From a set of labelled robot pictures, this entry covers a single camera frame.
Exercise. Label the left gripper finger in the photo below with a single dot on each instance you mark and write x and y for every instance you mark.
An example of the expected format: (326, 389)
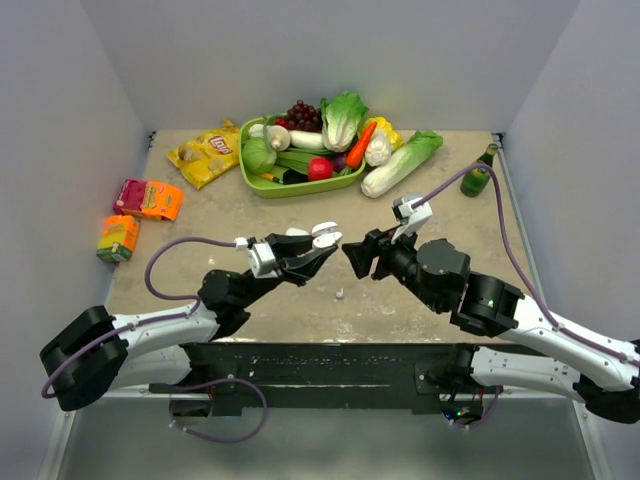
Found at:
(282, 244)
(300, 269)

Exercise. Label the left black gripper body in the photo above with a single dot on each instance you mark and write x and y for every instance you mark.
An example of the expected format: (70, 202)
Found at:
(284, 274)

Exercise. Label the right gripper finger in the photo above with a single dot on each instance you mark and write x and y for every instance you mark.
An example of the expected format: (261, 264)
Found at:
(376, 236)
(361, 256)

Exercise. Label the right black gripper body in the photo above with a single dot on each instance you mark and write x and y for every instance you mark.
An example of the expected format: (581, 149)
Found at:
(398, 260)

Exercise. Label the white oval charging case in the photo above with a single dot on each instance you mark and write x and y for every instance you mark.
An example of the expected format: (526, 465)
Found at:
(296, 232)

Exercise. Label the small white case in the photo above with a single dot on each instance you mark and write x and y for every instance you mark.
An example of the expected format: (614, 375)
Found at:
(325, 235)

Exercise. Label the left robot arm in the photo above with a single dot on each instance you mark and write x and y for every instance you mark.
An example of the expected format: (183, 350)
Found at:
(99, 352)

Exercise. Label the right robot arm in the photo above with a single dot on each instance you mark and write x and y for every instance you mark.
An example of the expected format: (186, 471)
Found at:
(560, 356)

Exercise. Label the large napa cabbage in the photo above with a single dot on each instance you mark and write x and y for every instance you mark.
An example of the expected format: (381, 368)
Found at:
(420, 147)

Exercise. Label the green plastic tray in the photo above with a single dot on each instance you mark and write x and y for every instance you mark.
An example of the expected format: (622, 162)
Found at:
(271, 190)

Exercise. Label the purple onion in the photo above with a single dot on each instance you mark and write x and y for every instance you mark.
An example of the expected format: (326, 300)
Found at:
(339, 162)

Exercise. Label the orange carrot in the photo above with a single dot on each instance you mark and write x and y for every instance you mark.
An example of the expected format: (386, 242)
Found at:
(356, 154)

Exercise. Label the dark green leafy vegetable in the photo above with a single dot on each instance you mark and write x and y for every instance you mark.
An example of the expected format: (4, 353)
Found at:
(297, 161)

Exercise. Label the round green cabbage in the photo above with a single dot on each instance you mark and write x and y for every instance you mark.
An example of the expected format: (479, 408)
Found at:
(258, 156)

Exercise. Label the white daikon radish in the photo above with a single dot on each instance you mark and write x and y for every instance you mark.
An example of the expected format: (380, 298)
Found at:
(306, 140)

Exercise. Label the beige mushroom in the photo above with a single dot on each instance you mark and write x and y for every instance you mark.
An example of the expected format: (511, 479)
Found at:
(278, 137)

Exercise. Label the green glass bottle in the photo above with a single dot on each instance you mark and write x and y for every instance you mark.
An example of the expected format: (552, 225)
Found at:
(474, 181)

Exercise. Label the yellow Lays chips bag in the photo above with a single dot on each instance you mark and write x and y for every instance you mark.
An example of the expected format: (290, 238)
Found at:
(208, 156)

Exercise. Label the green lettuce head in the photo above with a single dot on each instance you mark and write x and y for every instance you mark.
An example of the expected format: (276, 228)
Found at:
(341, 118)

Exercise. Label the purple grapes bunch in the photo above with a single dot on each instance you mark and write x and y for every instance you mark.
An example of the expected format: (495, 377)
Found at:
(303, 117)

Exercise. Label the pink orange snack pack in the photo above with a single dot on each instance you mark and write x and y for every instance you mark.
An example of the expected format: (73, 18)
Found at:
(148, 200)

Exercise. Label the orange green juice box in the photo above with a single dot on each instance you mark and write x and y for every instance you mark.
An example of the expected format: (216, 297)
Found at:
(118, 240)

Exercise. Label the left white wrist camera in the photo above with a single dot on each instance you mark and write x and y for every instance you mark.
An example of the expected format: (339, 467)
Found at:
(262, 261)

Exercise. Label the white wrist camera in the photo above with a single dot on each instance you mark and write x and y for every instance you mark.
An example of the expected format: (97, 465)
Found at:
(262, 261)
(412, 212)

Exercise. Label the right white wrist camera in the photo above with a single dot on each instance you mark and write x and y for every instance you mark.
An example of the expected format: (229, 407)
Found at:
(412, 212)

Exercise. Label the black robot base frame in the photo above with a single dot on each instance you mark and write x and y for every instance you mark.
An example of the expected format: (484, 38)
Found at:
(418, 377)

